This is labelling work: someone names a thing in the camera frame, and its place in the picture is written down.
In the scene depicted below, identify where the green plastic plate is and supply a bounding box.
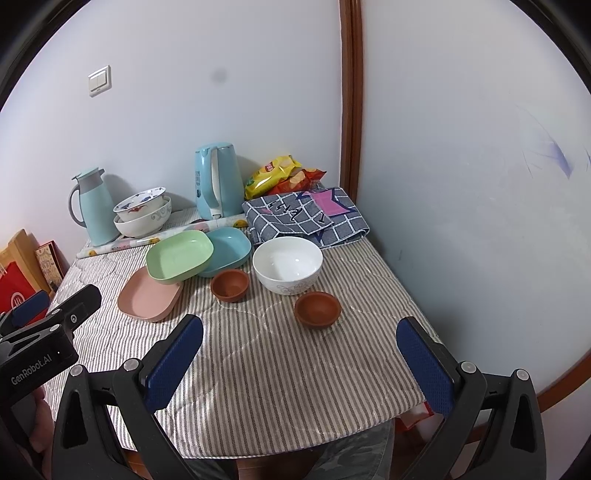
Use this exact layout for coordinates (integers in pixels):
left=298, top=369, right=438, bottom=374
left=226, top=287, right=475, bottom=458
left=146, top=230, right=214, bottom=285

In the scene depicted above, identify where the brown clay bowl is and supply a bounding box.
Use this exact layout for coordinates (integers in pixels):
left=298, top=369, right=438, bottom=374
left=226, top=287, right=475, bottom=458
left=294, top=291, right=342, bottom=329
left=211, top=269, right=249, bottom=303

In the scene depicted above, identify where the blue plastic plate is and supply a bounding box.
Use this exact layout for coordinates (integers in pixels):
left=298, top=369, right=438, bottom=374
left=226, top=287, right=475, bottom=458
left=199, top=227, right=252, bottom=278

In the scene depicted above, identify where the large white bowl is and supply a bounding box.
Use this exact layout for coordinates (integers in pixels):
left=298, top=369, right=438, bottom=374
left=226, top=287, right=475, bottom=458
left=252, top=236, right=324, bottom=296

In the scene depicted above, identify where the person's left hand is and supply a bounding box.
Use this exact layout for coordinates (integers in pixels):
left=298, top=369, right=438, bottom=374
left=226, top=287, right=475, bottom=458
left=29, top=387, right=54, bottom=453

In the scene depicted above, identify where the red box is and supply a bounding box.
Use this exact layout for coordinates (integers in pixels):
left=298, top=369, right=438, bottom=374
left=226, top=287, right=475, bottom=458
left=0, top=262, right=41, bottom=313

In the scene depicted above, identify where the patterned brown book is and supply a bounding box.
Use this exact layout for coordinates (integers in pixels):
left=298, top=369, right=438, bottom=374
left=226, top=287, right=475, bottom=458
left=34, top=240, right=67, bottom=293

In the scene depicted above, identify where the pink plastic plate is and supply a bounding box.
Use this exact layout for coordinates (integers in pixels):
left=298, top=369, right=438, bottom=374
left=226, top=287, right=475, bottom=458
left=117, top=267, right=182, bottom=323

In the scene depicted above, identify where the brown cardboard box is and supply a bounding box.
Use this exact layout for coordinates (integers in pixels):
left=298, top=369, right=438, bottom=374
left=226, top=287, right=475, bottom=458
left=0, top=229, right=52, bottom=295

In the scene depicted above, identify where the light blue thermos jug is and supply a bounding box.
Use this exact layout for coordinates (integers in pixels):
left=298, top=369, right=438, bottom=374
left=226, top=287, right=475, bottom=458
left=68, top=168, right=119, bottom=246

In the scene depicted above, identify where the white patterned bowl lower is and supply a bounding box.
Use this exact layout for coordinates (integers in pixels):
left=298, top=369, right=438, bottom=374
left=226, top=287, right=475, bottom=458
left=113, top=196, right=172, bottom=238

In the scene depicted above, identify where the floral white bowl upper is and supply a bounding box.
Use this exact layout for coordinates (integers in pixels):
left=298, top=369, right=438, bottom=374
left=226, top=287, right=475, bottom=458
left=113, top=187, right=166, bottom=221

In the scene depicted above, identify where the rolled fruit-print sheet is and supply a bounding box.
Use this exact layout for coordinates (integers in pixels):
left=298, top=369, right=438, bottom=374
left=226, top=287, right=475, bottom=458
left=76, top=208, right=247, bottom=259

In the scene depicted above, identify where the light blue electric kettle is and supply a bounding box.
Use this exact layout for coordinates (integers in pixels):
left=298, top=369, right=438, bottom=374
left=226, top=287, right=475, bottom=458
left=195, top=142, right=243, bottom=220

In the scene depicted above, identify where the yellow chips bag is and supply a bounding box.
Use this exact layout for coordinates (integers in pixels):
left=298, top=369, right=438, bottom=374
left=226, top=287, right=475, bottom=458
left=245, top=155, right=301, bottom=200

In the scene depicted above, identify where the striped quilted table cover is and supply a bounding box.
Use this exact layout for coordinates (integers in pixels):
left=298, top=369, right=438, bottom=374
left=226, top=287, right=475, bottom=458
left=55, top=239, right=425, bottom=458

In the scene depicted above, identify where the orange chips bag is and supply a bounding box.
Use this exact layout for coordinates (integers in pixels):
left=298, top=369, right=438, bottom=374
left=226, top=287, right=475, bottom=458
left=267, top=168, right=325, bottom=195

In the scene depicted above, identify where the grey checked folded cloth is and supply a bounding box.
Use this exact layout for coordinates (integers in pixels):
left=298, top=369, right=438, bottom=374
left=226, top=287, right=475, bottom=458
left=242, top=187, right=370, bottom=249

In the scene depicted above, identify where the white wall switch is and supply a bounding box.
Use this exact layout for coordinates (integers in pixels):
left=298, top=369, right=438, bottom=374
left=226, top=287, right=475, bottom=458
left=88, top=65, right=112, bottom=97

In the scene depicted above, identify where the brown wooden door frame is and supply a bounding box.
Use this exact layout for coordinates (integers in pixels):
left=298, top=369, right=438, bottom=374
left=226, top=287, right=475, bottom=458
left=339, top=0, right=363, bottom=201

